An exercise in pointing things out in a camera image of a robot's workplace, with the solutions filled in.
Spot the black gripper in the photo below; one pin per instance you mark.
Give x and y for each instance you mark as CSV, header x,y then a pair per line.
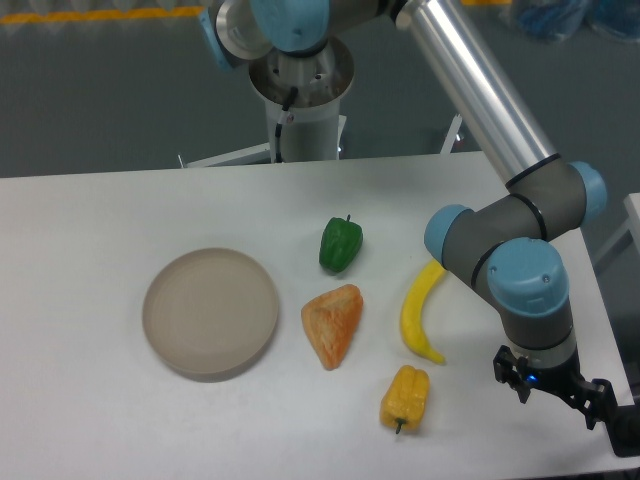
x,y
593,399

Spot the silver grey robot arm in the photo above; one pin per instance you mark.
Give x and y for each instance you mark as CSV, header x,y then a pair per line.
x,y
503,252

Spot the yellow bell pepper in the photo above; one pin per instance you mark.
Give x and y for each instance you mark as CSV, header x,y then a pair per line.
x,y
404,403

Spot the yellow chili pepper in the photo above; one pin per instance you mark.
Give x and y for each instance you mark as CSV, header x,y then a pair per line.
x,y
410,323

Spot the green bell pepper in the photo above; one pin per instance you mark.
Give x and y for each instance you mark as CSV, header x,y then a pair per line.
x,y
341,241

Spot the black clamp at table edge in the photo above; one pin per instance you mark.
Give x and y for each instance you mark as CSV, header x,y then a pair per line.
x,y
623,431

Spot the orange triangular bread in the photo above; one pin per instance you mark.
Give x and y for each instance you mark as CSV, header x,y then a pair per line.
x,y
330,321

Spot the beige round plate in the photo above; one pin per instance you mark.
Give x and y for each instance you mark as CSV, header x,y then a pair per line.
x,y
210,314

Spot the blue items in plastic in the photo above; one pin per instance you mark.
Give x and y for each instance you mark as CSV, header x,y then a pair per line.
x,y
556,21

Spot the yellow floor tape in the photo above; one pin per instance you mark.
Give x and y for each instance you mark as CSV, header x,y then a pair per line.
x,y
113,14

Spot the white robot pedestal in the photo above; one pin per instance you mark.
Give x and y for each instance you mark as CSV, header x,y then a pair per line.
x,y
302,97

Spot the white metal frame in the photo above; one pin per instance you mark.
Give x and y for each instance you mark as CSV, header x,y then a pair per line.
x,y
455,139

